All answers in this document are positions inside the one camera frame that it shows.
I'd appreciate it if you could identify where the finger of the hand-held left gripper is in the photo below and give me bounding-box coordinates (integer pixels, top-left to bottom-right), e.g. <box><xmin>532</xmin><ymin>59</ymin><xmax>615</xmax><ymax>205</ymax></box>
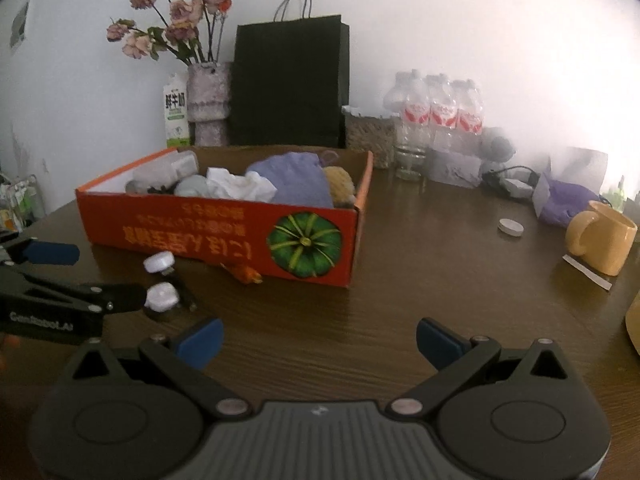
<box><xmin>0</xmin><ymin>270</ymin><xmax>147</xmax><ymax>317</ymax></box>
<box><xmin>0</xmin><ymin>237</ymin><xmax>80</xmax><ymax>267</ymax></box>

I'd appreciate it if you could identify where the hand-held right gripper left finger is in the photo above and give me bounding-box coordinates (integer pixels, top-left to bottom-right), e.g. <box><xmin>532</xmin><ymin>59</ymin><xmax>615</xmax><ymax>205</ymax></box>
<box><xmin>55</xmin><ymin>317</ymin><xmax>251</xmax><ymax>420</ymax></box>

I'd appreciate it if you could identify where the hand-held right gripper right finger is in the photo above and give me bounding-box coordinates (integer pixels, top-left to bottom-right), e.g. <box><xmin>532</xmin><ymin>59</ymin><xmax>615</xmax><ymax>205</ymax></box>
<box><xmin>390</xmin><ymin>317</ymin><xmax>576</xmax><ymax>418</ymax></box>

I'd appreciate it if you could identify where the orange cardboard box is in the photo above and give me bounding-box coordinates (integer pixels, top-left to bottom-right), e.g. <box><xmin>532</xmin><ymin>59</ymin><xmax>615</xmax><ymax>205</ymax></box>
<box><xmin>75</xmin><ymin>146</ymin><xmax>375</xmax><ymax>288</ymax></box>

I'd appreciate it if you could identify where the white plastic bottle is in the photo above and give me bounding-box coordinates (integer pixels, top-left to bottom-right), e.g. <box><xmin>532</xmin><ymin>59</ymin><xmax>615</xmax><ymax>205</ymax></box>
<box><xmin>125</xmin><ymin>149</ymin><xmax>198</xmax><ymax>195</ymax></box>

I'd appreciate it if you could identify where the white tissue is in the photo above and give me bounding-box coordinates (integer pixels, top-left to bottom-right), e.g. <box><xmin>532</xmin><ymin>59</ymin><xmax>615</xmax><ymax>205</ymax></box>
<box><xmin>206</xmin><ymin>166</ymin><xmax>278</xmax><ymax>203</ymax></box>

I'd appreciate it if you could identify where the purple felt cloth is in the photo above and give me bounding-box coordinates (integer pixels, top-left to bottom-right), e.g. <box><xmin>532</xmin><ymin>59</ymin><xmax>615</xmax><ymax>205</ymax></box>
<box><xmin>246</xmin><ymin>149</ymin><xmax>341</xmax><ymax>209</ymax></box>

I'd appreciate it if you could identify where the white yellow plush sheep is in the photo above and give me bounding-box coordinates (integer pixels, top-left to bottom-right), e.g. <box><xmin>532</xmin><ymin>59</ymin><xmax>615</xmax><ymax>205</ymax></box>
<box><xmin>322</xmin><ymin>165</ymin><xmax>357</xmax><ymax>208</ymax></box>

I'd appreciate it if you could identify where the small orange scrap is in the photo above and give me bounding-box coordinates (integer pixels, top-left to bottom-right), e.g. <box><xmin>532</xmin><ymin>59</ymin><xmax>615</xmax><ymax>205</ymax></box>
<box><xmin>226</xmin><ymin>264</ymin><xmax>264</xmax><ymax>286</ymax></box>

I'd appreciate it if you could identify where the brown wooden desk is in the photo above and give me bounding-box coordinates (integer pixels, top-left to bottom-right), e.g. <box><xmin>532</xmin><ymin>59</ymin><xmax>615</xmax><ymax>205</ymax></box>
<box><xmin>0</xmin><ymin>145</ymin><xmax>640</xmax><ymax>411</ymax></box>

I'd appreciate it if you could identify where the white paper strip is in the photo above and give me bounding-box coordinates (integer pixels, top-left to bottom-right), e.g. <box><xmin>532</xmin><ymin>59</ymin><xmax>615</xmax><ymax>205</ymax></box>
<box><xmin>562</xmin><ymin>254</ymin><xmax>613</xmax><ymax>292</ymax></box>

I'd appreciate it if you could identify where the white power strip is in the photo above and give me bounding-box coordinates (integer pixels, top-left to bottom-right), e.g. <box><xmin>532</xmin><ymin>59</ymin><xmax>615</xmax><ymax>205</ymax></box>
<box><xmin>502</xmin><ymin>176</ymin><xmax>535</xmax><ymax>198</ymax></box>

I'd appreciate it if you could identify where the white printed card box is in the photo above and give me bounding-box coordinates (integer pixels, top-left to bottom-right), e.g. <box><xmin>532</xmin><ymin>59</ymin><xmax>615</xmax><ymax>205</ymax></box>
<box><xmin>427</xmin><ymin>147</ymin><xmax>482</xmax><ymax>188</ymax></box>

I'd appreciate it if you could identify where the clear drinking glass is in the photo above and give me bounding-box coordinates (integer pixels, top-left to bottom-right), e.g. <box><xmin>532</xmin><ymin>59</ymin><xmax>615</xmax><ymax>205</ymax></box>
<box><xmin>394</xmin><ymin>142</ymin><xmax>428</xmax><ymax>181</ymax></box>

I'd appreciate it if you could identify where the white green milk carton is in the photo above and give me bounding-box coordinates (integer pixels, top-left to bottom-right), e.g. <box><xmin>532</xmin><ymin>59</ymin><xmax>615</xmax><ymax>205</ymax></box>
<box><xmin>163</xmin><ymin>73</ymin><xmax>192</xmax><ymax>149</ymax></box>

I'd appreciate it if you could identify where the purple white tissue box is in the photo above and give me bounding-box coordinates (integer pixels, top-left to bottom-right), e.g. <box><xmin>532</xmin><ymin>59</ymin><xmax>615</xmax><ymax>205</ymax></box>
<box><xmin>531</xmin><ymin>146</ymin><xmax>608</xmax><ymax>228</ymax></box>

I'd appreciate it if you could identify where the yellow mug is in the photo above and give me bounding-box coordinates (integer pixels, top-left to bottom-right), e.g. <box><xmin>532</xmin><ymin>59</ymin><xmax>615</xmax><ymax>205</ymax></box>
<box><xmin>565</xmin><ymin>200</ymin><xmax>638</xmax><ymax>277</ymax></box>

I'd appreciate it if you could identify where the white round device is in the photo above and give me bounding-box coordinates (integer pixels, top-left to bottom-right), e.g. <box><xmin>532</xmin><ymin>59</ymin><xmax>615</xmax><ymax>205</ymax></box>
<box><xmin>480</xmin><ymin>127</ymin><xmax>517</xmax><ymax>163</ymax></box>

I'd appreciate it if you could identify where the pale purple textured vase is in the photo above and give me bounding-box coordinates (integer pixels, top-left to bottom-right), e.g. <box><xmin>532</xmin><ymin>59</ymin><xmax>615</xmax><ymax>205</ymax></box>
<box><xmin>186</xmin><ymin>61</ymin><xmax>233</xmax><ymax>147</ymax></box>

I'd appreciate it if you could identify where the clear grain container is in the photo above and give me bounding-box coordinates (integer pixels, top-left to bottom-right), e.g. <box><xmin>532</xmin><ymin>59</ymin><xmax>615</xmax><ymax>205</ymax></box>
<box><xmin>342</xmin><ymin>105</ymin><xmax>398</xmax><ymax>170</ymax></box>

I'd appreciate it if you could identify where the pack of clear water bottles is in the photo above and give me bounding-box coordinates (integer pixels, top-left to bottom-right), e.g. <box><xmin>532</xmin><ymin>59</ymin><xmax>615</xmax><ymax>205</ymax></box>
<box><xmin>387</xmin><ymin>70</ymin><xmax>485</xmax><ymax>151</ymax></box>

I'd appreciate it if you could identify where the black paper bag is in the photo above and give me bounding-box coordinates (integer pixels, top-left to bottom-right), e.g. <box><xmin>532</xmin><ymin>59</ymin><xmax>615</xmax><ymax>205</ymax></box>
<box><xmin>229</xmin><ymin>0</ymin><xmax>351</xmax><ymax>149</ymax></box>

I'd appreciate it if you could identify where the dried pink rose bouquet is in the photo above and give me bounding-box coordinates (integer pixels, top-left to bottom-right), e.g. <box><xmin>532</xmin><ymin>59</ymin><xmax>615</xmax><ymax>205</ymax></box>
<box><xmin>106</xmin><ymin>0</ymin><xmax>233</xmax><ymax>67</ymax></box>

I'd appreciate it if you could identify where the wire storage rack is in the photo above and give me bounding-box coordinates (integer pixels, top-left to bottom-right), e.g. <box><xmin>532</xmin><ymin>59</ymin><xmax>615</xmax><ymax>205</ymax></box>
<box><xmin>0</xmin><ymin>172</ymin><xmax>47</xmax><ymax>233</ymax></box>

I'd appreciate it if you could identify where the white power adapter cable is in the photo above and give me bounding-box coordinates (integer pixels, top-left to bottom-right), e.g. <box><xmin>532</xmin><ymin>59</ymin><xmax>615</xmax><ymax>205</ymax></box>
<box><xmin>482</xmin><ymin>165</ymin><xmax>541</xmax><ymax>191</ymax></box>

